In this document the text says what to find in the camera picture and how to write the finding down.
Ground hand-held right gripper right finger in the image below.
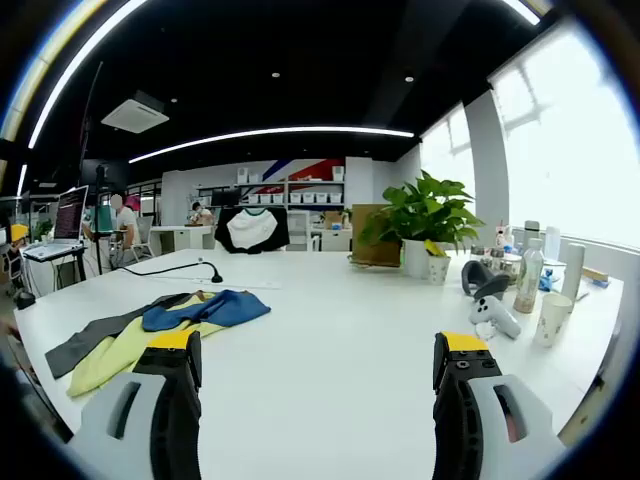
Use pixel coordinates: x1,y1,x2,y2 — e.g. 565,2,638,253
432,331,569,480

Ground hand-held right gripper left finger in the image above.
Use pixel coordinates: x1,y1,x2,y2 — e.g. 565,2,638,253
67,329,204,480

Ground yellow grey blue garment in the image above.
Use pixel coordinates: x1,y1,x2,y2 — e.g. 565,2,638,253
44,288,273,399

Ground white handheld controller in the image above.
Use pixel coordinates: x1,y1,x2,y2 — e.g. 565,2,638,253
468,295,523,340

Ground tall white paper cup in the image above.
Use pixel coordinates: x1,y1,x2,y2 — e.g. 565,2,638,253
532,292,574,348

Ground printed paper cup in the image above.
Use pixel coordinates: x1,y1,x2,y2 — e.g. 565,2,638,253
426,252,453,287

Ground clear plastic drink bottle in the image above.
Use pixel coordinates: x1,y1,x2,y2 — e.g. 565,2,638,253
513,237,545,315

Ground group of small jars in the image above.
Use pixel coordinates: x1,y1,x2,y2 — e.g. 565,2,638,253
469,243,522,275

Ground black tripod stand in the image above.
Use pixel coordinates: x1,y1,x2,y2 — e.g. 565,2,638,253
77,60,110,277

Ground white desk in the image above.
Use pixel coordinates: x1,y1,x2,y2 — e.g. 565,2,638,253
149,224,216,251

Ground white thermos bottle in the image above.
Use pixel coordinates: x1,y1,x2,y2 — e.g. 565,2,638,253
560,242,586,314

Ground white office chair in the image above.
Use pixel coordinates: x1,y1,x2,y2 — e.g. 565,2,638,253
134,215,155,257

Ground brown cardboard box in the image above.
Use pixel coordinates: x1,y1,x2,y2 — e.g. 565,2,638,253
349,203,404,269

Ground white translucent bottle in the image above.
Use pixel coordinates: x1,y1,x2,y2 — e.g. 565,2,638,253
543,225,562,261

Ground black and white shirt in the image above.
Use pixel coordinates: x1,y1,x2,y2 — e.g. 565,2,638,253
214,207,291,254

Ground green plant in white pot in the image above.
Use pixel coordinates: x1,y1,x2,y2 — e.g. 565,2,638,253
357,169,486,280

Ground teal cloth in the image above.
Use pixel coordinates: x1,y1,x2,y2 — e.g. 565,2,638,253
94,202,119,234

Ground white low cabinet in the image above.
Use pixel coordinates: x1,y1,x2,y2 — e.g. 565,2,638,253
319,227,354,253

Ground open silver laptop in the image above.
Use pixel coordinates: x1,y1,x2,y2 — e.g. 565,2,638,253
22,184,91,260

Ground shelf of white storage boxes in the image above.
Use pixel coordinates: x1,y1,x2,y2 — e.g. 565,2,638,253
197,164,349,211

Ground ceiling air conditioner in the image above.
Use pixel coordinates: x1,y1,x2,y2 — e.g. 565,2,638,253
100,89,171,135

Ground long ceiling light strip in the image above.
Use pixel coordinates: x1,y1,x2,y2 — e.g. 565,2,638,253
128,125,416,164

